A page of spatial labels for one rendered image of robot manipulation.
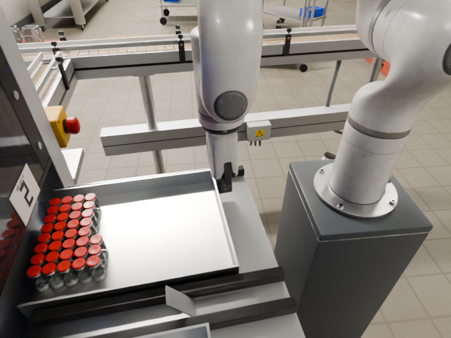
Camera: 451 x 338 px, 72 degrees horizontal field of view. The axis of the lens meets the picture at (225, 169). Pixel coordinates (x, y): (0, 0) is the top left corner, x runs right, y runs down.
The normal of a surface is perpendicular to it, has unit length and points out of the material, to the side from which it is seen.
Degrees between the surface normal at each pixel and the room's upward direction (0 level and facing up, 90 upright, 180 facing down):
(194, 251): 0
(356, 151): 90
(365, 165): 90
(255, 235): 0
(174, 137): 90
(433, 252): 0
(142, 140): 90
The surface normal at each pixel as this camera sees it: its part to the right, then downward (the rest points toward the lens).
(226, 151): 0.27, 0.53
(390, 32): -0.98, 0.03
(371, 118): -0.71, 0.43
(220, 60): -0.10, 0.48
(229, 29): 0.11, 0.13
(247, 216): 0.00, -0.77
